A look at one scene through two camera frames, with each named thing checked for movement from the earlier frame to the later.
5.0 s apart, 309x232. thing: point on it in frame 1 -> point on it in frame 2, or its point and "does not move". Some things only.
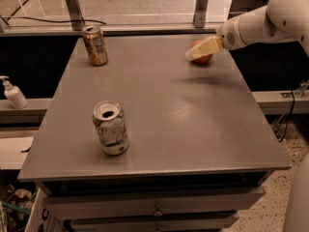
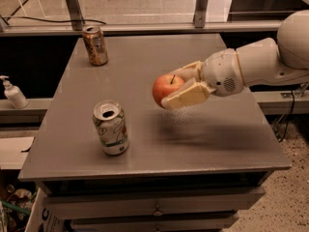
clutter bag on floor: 16,206 does not move
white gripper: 228,39 -> 221,71
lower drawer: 215,222 does not move
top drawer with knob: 153,204 does not move
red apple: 203,59 -> 165,85
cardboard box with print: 40,219 does not move
